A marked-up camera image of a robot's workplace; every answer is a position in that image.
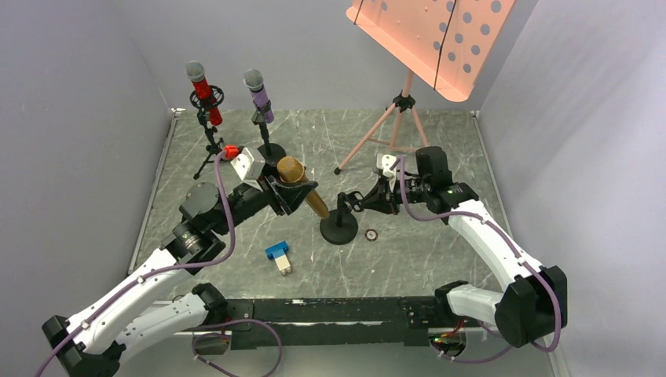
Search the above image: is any black round-base fork mic stand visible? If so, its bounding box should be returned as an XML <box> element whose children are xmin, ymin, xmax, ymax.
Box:
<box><xmin>251</xmin><ymin>101</ymin><xmax>286</xmax><ymax>167</ymax></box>

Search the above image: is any gold microphone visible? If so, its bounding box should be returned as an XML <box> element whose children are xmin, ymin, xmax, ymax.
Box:
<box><xmin>276</xmin><ymin>156</ymin><xmax>330</xmax><ymax>220</ymax></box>

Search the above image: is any black round-base clip mic stand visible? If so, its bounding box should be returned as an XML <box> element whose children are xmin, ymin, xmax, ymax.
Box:
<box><xmin>320</xmin><ymin>191</ymin><xmax>363</xmax><ymax>245</ymax></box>

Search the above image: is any black tripod shock mount stand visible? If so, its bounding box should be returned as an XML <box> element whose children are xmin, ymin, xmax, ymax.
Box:
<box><xmin>189</xmin><ymin>86</ymin><xmax>225</xmax><ymax>180</ymax></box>

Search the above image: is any purple glitter microphone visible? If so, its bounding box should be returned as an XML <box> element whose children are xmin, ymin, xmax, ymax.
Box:
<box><xmin>243</xmin><ymin>69</ymin><xmax>274</xmax><ymax>123</ymax></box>

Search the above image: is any red glitter microphone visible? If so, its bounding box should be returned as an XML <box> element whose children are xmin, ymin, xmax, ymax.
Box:
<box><xmin>185</xmin><ymin>60</ymin><xmax>222</xmax><ymax>126</ymax></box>

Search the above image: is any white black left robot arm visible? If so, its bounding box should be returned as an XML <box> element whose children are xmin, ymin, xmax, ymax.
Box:
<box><xmin>42</xmin><ymin>175</ymin><xmax>317</xmax><ymax>376</ymax></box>

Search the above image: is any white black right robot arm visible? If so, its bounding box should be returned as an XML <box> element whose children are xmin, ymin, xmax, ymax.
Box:
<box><xmin>360</xmin><ymin>146</ymin><xmax>567</xmax><ymax>352</ymax></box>

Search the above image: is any pink music stand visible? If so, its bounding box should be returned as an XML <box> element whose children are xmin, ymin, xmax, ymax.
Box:
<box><xmin>334</xmin><ymin>0</ymin><xmax>516</xmax><ymax>174</ymax></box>

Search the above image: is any brown poker chip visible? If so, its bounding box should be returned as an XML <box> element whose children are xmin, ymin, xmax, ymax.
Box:
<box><xmin>364</xmin><ymin>229</ymin><xmax>378</xmax><ymax>242</ymax></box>

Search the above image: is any blue white toy brick block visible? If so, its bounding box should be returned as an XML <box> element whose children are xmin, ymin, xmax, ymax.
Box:
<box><xmin>265</xmin><ymin>241</ymin><xmax>292</xmax><ymax>276</ymax></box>

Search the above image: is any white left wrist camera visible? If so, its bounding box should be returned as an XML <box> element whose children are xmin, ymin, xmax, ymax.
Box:
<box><xmin>231</xmin><ymin>147</ymin><xmax>265</xmax><ymax>184</ymax></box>

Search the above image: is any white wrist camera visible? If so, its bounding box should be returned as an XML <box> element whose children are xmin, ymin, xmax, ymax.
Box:
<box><xmin>373</xmin><ymin>154</ymin><xmax>399</xmax><ymax>178</ymax></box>
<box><xmin>231</xmin><ymin>147</ymin><xmax>265</xmax><ymax>184</ymax></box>

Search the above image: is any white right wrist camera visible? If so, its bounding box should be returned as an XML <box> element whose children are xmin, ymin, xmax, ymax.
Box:
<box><xmin>373</xmin><ymin>154</ymin><xmax>399</xmax><ymax>178</ymax></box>

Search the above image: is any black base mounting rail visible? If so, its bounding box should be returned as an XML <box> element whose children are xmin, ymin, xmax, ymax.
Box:
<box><xmin>194</xmin><ymin>296</ymin><xmax>461</xmax><ymax>350</ymax></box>

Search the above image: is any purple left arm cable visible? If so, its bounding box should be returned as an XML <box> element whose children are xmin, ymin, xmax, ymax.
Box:
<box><xmin>33</xmin><ymin>145</ymin><xmax>284</xmax><ymax>377</ymax></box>

